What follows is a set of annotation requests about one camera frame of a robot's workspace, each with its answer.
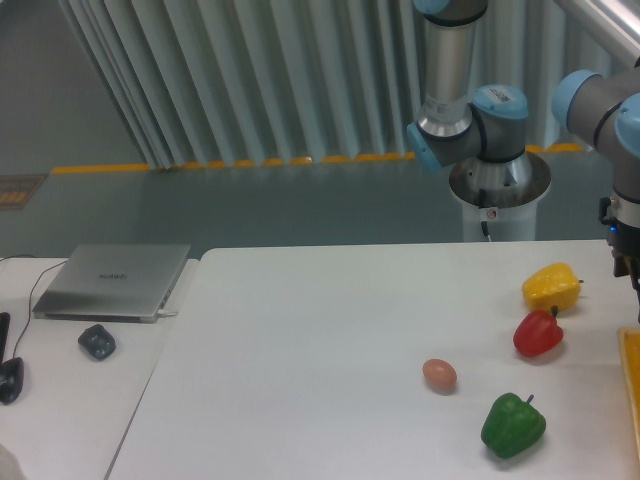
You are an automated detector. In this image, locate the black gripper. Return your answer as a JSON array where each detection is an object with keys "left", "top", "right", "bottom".
[{"left": 598, "top": 195, "right": 640, "bottom": 323}]

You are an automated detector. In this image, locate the red bell pepper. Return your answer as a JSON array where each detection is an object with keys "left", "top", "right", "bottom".
[{"left": 513, "top": 305, "right": 564, "bottom": 358}]

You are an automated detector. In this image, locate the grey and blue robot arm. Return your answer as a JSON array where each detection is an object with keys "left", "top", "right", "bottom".
[{"left": 406, "top": 1, "right": 639, "bottom": 283}]

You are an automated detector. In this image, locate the yellow bell pepper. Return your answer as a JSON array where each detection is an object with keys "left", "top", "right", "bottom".
[{"left": 521, "top": 262, "right": 582, "bottom": 312}]

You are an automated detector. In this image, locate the green bell pepper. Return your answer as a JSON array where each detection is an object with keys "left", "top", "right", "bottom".
[{"left": 481, "top": 392, "right": 546, "bottom": 459}]

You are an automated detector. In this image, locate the brown egg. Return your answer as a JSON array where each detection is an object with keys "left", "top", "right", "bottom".
[{"left": 422, "top": 358, "right": 458, "bottom": 394}]

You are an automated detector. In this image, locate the white laptop plug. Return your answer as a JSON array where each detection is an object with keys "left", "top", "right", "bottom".
[{"left": 157, "top": 310, "right": 178, "bottom": 318}]

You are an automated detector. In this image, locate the white pleated curtain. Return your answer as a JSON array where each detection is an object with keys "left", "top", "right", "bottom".
[{"left": 61, "top": 1, "right": 639, "bottom": 170}]

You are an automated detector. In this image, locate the silver laptop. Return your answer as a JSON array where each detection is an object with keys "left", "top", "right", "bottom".
[{"left": 32, "top": 244, "right": 190, "bottom": 323}]

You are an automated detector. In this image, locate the dark grey small tray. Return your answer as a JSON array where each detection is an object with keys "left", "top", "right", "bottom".
[{"left": 78, "top": 324, "right": 117, "bottom": 361}]

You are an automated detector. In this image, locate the black computer mouse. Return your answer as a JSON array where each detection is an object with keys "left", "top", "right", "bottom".
[{"left": 0, "top": 357, "right": 24, "bottom": 405}]

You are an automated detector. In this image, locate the black remote control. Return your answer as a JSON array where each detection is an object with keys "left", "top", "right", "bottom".
[{"left": 0, "top": 312, "right": 11, "bottom": 361}]

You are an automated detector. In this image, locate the white sleeve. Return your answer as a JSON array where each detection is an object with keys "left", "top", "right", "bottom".
[{"left": 0, "top": 445, "right": 25, "bottom": 480}]

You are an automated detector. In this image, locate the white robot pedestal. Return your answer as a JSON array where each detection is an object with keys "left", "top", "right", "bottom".
[{"left": 449, "top": 152, "right": 551, "bottom": 242}]

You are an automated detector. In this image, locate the black laptop cable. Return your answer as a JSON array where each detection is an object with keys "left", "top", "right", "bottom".
[{"left": 0, "top": 255, "right": 69, "bottom": 360}]

